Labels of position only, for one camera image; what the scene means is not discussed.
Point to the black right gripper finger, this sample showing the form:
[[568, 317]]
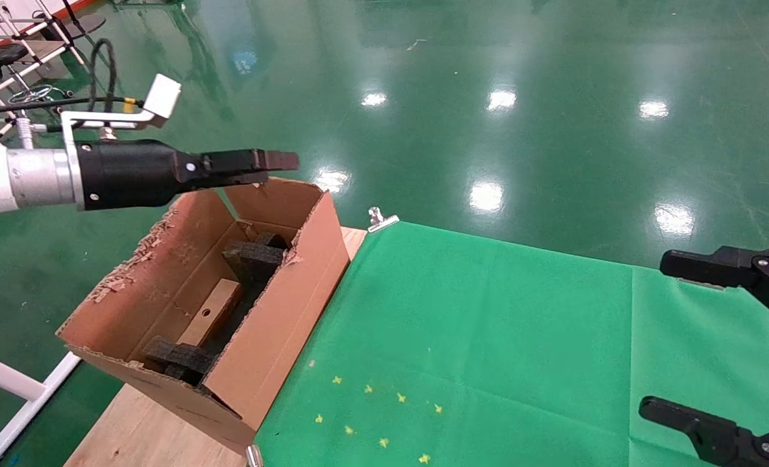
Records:
[[734, 269], [728, 441]]

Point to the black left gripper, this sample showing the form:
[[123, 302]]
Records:
[[131, 172]]

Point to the wooden block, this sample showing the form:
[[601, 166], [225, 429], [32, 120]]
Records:
[[219, 301]]

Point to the large open brown carton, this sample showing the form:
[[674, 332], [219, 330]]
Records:
[[280, 311]]

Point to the green table cloth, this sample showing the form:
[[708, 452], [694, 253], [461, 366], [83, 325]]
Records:
[[520, 337]]

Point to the white pipe rack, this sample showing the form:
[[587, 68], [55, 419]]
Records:
[[40, 55]]

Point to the white tube frame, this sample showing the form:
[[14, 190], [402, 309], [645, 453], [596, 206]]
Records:
[[8, 383]]

